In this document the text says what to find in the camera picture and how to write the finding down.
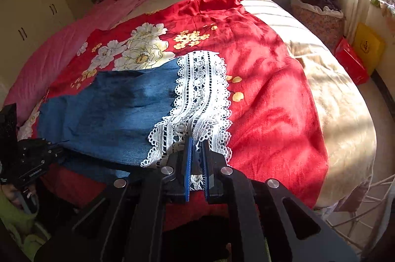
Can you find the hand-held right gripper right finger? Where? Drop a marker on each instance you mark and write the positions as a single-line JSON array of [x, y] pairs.
[[206, 178]]

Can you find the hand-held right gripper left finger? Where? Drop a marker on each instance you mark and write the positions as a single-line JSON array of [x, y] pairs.
[[189, 175]]

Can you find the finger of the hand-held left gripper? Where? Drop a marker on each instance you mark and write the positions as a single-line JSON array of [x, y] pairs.
[[46, 152]]

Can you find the blue denim pants lace trim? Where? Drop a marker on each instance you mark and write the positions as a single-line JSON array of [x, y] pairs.
[[117, 120]]

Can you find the person's left forearm green sleeve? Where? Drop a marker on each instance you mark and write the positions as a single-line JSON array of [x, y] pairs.
[[15, 225]]

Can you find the person's left hand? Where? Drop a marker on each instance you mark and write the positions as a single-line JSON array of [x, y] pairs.
[[9, 195]]

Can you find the pink quilt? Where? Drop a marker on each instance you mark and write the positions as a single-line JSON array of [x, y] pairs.
[[52, 58]]

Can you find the red floral bedsheet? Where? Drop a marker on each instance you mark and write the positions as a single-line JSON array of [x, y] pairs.
[[271, 89]]

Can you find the cream wardrobe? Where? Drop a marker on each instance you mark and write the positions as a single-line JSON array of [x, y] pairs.
[[27, 8]]

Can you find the red box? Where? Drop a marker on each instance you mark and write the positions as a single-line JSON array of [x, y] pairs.
[[351, 61]]

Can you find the floral laundry basket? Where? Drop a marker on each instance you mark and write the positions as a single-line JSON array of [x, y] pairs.
[[321, 21]]

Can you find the yellow bag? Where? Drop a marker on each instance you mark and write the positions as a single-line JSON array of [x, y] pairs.
[[368, 45]]

